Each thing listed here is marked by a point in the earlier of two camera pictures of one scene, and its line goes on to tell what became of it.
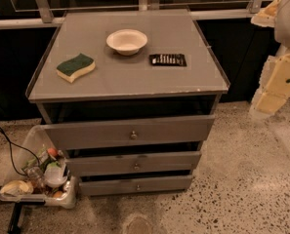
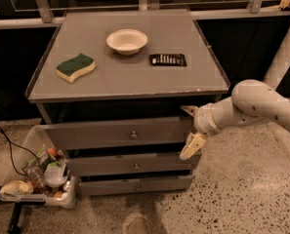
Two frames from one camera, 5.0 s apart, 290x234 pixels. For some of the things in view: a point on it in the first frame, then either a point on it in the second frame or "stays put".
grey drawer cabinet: [128, 97] stays put
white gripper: [289, 21] -> [202, 120]
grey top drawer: [136, 132] stays put
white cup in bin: [54, 175] stays put
